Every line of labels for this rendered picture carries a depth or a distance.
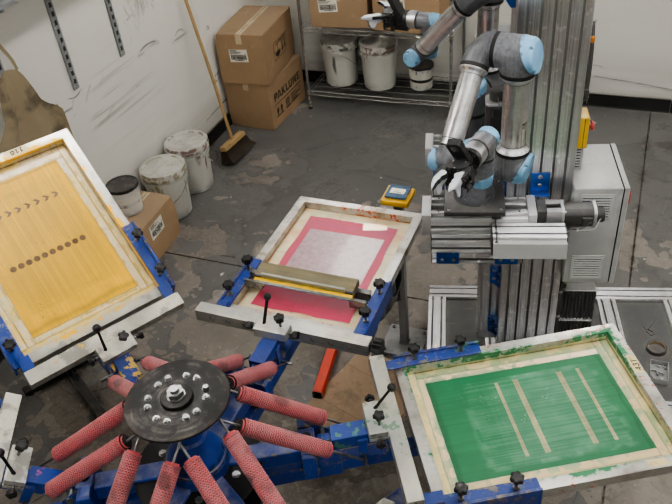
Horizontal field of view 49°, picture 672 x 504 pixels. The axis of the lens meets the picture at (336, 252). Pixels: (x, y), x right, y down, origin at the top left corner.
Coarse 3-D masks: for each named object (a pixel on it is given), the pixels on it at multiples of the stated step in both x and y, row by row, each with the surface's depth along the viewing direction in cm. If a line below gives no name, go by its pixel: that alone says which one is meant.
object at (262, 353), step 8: (264, 344) 258; (272, 344) 258; (280, 344) 262; (256, 352) 255; (264, 352) 255; (272, 352) 256; (248, 360) 253; (256, 360) 252; (264, 360) 252; (272, 360) 257
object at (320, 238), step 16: (320, 224) 326; (336, 224) 325; (352, 224) 324; (304, 240) 318; (320, 240) 317; (336, 240) 316; (288, 256) 310; (304, 256) 309; (320, 256) 308; (272, 288) 295; (256, 304) 288; (272, 304) 287; (288, 304) 286; (304, 304) 285
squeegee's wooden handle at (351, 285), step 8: (264, 264) 290; (272, 264) 290; (256, 272) 288; (264, 272) 287; (272, 272) 287; (280, 272) 286; (288, 272) 285; (296, 272) 285; (304, 272) 284; (312, 272) 284; (320, 272) 283; (312, 280) 281; (320, 280) 280; (328, 280) 280; (336, 280) 279; (344, 280) 278; (352, 280) 278; (352, 288) 275
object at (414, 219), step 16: (304, 208) 336; (320, 208) 334; (336, 208) 331; (352, 208) 328; (368, 208) 326; (384, 208) 325; (288, 224) 322; (416, 224) 314; (272, 240) 314; (400, 256) 298; (304, 320) 273
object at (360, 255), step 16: (352, 240) 315; (368, 240) 314; (384, 240) 313; (336, 256) 307; (352, 256) 306; (368, 256) 305; (336, 272) 299; (352, 272) 298; (368, 272) 297; (320, 304) 285; (336, 304) 284; (336, 320) 277
